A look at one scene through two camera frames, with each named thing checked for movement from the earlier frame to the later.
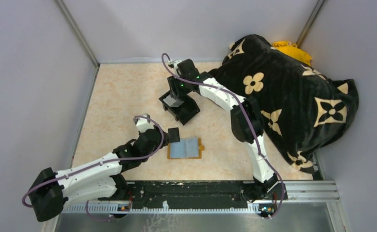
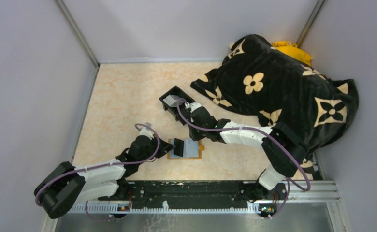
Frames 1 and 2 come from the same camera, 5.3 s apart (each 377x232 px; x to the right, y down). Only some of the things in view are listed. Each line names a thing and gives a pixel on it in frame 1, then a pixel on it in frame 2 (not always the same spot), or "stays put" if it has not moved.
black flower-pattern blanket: (303, 110) stays put
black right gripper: (175, 91) -> (194, 135)
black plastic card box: (184, 112) stays put
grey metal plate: (172, 102) stays put
